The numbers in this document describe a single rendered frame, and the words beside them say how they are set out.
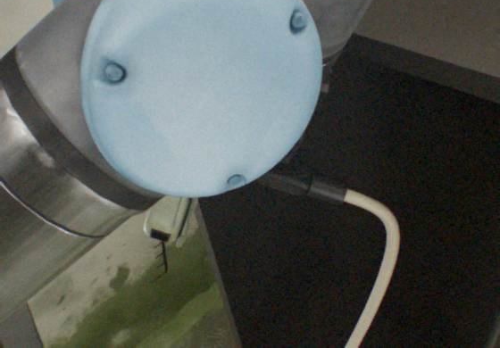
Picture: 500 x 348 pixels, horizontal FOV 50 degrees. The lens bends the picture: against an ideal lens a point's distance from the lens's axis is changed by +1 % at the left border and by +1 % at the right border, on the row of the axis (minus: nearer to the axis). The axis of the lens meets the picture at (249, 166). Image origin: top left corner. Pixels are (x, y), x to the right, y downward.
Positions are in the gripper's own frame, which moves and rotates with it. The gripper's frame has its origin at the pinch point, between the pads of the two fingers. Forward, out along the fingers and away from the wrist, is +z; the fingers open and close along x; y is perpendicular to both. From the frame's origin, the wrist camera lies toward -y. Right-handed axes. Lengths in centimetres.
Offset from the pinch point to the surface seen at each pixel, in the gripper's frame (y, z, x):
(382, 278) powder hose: 26.3, 8.7, -5.9
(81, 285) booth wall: -24, 116, 5
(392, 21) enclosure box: 11.9, -20.2, 8.4
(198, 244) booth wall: 8, 142, 37
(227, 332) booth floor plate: 30, 159, 11
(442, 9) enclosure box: 16.1, -21.5, 10.7
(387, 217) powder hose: 22.3, -0.1, -1.4
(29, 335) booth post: -33, 118, -13
